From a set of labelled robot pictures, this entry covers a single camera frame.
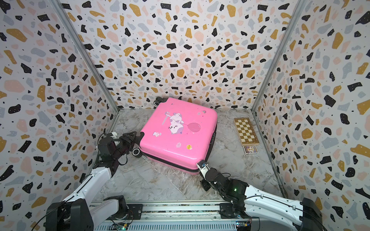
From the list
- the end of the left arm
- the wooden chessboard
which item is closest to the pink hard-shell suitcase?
the end of the left arm

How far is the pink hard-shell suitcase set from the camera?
75 cm

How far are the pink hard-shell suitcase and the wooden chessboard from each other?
0.29 metres

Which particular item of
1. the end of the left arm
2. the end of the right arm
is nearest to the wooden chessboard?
the end of the right arm

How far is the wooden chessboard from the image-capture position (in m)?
1.02

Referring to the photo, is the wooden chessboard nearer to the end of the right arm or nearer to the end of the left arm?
the end of the right arm

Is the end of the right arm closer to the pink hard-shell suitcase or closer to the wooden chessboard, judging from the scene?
the pink hard-shell suitcase

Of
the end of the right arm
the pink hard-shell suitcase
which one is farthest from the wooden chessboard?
the end of the right arm

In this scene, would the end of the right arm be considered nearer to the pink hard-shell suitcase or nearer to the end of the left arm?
the pink hard-shell suitcase

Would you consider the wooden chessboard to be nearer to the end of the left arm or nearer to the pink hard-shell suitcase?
the pink hard-shell suitcase

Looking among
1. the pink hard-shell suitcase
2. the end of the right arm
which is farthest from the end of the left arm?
the end of the right arm
